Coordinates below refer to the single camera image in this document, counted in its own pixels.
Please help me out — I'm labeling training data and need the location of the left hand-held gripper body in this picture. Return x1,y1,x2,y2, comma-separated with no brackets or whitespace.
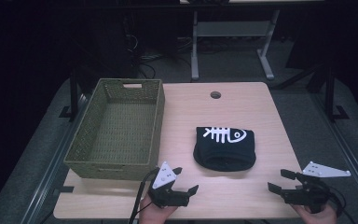
147,161,190,209

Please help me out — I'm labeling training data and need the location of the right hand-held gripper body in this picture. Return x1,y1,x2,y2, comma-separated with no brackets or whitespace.
281,161,352,215

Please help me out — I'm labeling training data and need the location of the black cloth fishbone print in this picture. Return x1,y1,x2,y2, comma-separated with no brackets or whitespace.
192,125,257,173

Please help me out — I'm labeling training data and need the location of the green woven basket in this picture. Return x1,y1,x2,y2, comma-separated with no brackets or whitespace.
63,77,166,182

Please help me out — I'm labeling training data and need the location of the person's left hand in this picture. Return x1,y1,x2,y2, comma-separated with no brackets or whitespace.
138,194,180,224

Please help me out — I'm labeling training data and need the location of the person's right hand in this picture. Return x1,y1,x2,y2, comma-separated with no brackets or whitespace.
292,203,338,224

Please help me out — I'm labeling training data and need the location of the black metal stand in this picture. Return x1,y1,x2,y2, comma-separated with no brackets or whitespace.
58,66,82,122
324,63,351,123

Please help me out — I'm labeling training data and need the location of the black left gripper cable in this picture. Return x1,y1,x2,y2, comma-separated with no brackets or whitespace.
128,168,160,224

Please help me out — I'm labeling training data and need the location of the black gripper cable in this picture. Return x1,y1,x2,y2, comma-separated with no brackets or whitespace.
128,168,160,224
321,181,357,224

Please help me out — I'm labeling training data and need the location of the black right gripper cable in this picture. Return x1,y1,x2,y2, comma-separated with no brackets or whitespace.
321,181,357,224

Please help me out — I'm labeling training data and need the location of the aluminium rail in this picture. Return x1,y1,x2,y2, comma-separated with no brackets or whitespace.
310,92,358,217
20,92,91,224

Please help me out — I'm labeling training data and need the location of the black table bracket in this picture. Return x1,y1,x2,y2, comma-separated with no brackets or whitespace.
52,185,76,194

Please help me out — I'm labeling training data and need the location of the tangle of floor cables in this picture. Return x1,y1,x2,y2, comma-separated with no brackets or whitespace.
122,32,194,80

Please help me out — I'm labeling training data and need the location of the white metal desk frame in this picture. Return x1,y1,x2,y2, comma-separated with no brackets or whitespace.
190,8,282,81

